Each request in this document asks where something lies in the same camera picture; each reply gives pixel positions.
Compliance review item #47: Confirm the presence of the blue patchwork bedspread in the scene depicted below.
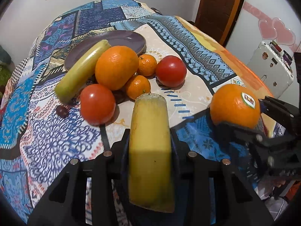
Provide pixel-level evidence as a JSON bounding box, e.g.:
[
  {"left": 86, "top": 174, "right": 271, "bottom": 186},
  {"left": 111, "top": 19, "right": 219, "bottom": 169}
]
[{"left": 0, "top": 0, "right": 250, "bottom": 226}]

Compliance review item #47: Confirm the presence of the large plain orange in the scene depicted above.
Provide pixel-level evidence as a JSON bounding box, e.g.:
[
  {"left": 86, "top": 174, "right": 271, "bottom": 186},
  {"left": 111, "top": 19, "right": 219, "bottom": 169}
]
[{"left": 95, "top": 46, "right": 139, "bottom": 91}]

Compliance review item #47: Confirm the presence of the dark purple plate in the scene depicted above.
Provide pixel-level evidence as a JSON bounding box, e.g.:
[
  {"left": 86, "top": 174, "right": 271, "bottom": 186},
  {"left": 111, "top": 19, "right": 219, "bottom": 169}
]
[{"left": 64, "top": 30, "right": 146, "bottom": 70}]

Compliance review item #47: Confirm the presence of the dark red grape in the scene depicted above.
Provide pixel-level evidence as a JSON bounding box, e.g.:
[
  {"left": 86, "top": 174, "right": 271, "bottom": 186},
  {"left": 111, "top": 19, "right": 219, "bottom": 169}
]
[{"left": 56, "top": 105, "right": 69, "bottom": 118}]

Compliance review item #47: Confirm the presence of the small mandarin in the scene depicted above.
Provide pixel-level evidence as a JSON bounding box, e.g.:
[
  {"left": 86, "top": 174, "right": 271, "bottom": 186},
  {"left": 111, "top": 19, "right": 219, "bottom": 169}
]
[
  {"left": 123, "top": 75, "right": 151, "bottom": 100},
  {"left": 137, "top": 54, "right": 157, "bottom": 77}
]

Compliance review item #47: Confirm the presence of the red tomato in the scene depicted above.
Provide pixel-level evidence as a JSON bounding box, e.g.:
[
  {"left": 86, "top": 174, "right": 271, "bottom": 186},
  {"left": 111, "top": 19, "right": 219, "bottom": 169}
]
[
  {"left": 156, "top": 55, "right": 187, "bottom": 88},
  {"left": 80, "top": 84, "right": 116, "bottom": 126}
]

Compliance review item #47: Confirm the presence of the pile of clothes and boxes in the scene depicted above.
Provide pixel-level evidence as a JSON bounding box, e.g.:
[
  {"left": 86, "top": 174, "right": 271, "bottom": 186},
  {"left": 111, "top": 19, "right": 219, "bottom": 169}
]
[{"left": 0, "top": 46, "right": 11, "bottom": 98}]

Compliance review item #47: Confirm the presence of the cut banana half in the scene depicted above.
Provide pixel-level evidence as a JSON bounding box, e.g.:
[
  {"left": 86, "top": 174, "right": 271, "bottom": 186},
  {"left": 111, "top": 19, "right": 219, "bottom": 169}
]
[{"left": 128, "top": 93, "right": 175, "bottom": 213}]

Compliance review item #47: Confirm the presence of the brown wooden door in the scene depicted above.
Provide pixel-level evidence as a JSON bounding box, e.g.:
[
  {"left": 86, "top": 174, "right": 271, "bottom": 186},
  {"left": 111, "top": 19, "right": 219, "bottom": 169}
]
[{"left": 195, "top": 0, "right": 244, "bottom": 47}]

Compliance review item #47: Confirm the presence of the orange yellow fleece blanket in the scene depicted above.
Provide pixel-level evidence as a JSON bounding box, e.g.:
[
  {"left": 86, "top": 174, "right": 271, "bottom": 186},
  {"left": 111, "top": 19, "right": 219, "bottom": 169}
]
[{"left": 176, "top": 16, "right": 273, "bottom": 98}]

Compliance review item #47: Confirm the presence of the orange with Dole sticker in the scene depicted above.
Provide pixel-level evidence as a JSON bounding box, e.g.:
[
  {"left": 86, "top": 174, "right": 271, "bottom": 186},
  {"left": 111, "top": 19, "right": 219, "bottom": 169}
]
[{"left": 210, "top": 84, "right": 261, "bottom": 129}]

